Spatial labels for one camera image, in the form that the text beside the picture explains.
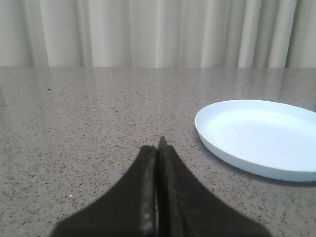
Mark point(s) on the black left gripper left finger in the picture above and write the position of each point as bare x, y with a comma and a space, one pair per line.
126, 210

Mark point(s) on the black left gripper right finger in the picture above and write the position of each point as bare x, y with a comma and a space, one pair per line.
186, 208

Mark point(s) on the light blue round plate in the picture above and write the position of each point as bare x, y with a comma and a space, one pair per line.
269, 139

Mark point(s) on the white pleated curtain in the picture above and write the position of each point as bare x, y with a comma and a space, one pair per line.
158, 33

